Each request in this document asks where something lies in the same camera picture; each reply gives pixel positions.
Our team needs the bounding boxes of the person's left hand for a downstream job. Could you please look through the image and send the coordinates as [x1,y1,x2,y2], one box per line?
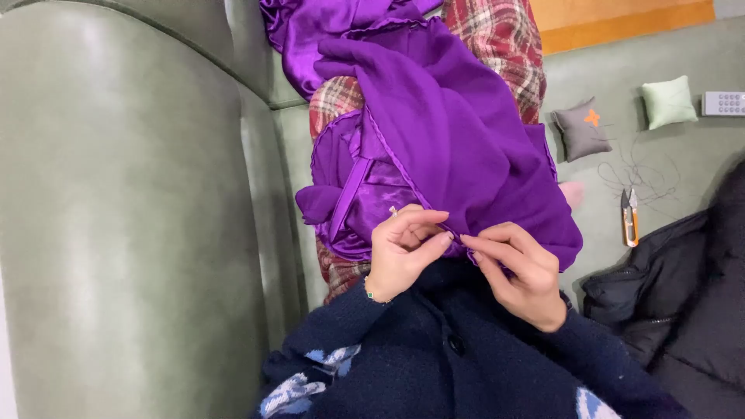
[364,204,455,305]

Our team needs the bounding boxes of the grey remote control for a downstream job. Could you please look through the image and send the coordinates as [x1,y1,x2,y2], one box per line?
[701,90,745,117]

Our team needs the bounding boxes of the purple fabric garment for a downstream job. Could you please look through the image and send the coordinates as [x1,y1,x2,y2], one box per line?
[259,0,584,274]

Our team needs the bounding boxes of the green leather sofa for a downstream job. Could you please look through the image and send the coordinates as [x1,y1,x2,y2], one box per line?
[0,0,745,419]

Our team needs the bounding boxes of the thin bracelet with green stone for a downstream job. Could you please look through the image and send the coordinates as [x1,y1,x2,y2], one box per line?
[364,276,397,305]

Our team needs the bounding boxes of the tangle of black thread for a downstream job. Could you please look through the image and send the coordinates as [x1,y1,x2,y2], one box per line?
[596,137,682,219]

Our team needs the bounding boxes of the orange thread snips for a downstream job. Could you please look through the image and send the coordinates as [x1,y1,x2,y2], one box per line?
[620,187,640,248]

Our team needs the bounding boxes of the orange and yellow rug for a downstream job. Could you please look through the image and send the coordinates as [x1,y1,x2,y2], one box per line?
[528,0,717,57]

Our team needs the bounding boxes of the navy knitted cardigan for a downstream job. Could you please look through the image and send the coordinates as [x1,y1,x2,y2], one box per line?
[253,259,693,419]

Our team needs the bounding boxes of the person's right hand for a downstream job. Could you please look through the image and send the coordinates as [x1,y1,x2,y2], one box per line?
[460,221,569,334]

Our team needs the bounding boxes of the grey pincushion with orange mark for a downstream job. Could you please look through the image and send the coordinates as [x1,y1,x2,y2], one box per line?
[550,96,613,164]

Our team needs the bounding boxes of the black padded jacket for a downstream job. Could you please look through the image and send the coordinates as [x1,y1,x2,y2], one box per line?
[582,157,745,419]

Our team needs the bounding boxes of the light green pincushion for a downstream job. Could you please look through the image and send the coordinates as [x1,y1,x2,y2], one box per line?
[640,74,699,131]

